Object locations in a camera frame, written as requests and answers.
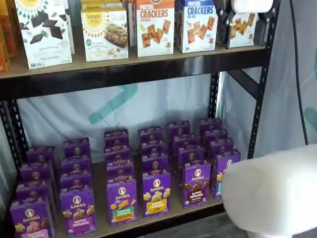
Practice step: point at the yellow Simple Mills box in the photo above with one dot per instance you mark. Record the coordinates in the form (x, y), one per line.
(104, 5)

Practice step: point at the purple Annie's box teal patch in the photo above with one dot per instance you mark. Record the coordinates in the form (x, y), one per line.
(220, 168)

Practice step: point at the yellow honey mustard crackers box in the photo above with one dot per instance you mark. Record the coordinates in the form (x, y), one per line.
(242, 32)

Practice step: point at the blue sea salt crackers box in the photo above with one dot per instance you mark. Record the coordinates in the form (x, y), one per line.
(198, 42)

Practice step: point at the Simple Mills almond bar box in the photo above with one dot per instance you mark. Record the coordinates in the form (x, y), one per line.
(104, 49)

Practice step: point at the white tarp with teal logo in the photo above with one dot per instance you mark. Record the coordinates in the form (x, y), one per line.
(148, 104)

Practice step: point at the purple Annie's hidden veggies box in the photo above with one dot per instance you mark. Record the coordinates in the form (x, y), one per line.
(122, 203)

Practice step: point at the purple Annie's box brown patch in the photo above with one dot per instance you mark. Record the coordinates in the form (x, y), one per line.
(197, 186)

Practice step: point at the black metal shelving rack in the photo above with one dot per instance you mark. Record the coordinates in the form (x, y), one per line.
(123, 77)

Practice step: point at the white Simple Mills box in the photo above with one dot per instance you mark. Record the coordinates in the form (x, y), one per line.
(70, 29)

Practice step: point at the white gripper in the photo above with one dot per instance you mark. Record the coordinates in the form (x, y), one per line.
(252, 5)

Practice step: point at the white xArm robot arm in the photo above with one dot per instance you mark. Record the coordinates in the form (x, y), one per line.
(267, 188)

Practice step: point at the orange snack box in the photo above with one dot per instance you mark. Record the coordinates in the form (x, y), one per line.
(4, 49)
(10, 7)

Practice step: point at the orange cheddar pretzel crackers box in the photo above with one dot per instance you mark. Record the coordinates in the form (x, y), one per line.
(156, 44)

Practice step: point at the purple Annie's box yellow patch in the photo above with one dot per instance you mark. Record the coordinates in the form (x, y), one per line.
(156, 196)

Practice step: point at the purple Annie's box pink patch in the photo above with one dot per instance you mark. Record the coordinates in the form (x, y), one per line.
(32, 218)

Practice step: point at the Sweet Thins mint chocolate box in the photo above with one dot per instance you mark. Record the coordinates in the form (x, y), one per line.
(42, 49)

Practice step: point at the purple Annie's bunny grahams box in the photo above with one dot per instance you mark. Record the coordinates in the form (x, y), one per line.
(78, 213)

